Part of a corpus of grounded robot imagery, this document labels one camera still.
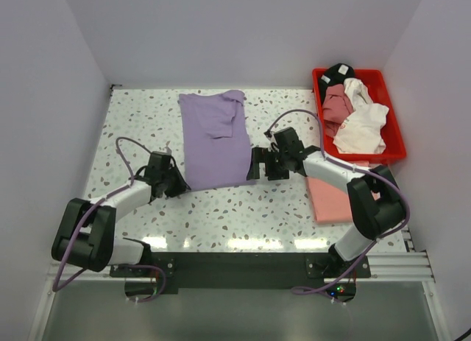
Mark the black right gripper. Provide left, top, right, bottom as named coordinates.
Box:
left=246, top=147, right=288, bottom=181

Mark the lavender purple t-shirt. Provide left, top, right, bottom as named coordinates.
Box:
left=179, top=90, right=251, bottom=191

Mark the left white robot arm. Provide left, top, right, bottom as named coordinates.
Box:
left=52, top=152, right=191, bottom=276

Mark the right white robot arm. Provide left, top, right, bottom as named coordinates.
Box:
left=247, top=127, right=410, bottom=277

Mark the folded salmon pink t-shirt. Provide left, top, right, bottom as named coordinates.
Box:
left=306, top=176, right=353, bottom=225

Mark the dusty pink t-shirt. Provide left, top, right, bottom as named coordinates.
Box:
left=322, top=84, right=354, bottom=138

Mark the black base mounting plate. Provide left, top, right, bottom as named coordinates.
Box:
left=110, top=249, right=371, bottom=301

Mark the white printed t-shirt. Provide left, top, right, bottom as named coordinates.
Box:
left=333, top=78, right=389, bottom=155

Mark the black t-shirt with label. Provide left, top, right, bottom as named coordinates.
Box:
left=318, top=63, right=355, bottom=94

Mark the red plastic bin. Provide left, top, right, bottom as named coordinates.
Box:
left=322, top=68, right=407, bottom=165

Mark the aluminium extrusion rail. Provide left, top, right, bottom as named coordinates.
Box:
left=46, top=251, right=435, bottom=282

